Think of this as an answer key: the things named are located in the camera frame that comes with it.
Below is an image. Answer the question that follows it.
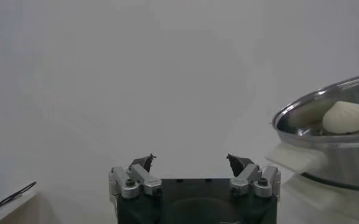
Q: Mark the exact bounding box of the perforated steel steamer basket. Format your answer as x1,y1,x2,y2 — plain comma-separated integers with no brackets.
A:
272,71,359,192

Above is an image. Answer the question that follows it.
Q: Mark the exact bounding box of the white electric cooking pot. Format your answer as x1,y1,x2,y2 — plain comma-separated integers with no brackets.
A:
265,142,359,224

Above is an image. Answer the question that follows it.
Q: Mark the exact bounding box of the white steamed baozi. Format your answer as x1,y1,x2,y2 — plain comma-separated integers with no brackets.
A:
321,100,359,135

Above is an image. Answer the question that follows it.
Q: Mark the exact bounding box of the white side table with adapter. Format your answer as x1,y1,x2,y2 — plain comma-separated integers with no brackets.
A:
0,185,39,224

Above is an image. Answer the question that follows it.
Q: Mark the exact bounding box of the black adapter cable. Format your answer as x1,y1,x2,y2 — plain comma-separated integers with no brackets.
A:
0,181,37,217

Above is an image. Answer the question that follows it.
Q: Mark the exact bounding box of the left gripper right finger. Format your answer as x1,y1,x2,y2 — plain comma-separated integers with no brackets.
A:
226,153,282,201

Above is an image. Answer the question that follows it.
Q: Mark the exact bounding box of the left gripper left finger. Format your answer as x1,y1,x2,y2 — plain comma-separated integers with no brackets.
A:
108,153,163,200

